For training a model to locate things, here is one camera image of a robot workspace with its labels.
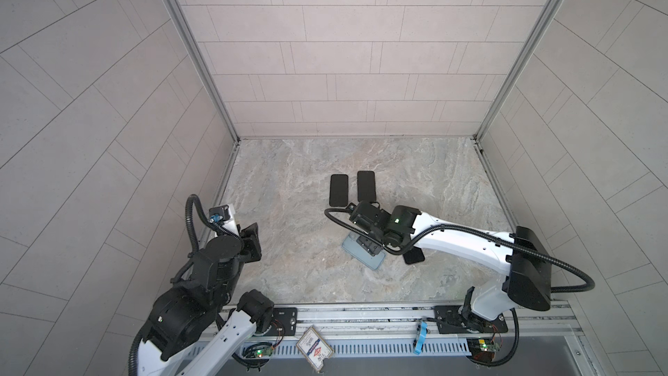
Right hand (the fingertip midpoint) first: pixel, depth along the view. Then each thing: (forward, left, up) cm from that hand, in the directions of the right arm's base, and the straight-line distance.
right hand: (369, 237), depth 79 cm
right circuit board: (-29, -27, -10) cm, 41 cm away
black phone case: (+23, +9, -8) cm, 26 cm away
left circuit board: (-26, +29, -5) cm, 40 cm away
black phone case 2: (+26, -2, -10) cm, 28 cm away
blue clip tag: (-26, -11, -6) cm, 28 cm away
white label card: (-26, +17, -6) cm, 32 cm away
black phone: (-3, -15, -10) cm, 18 cm away
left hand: (-2, +29, +18) cm, 34 cm away
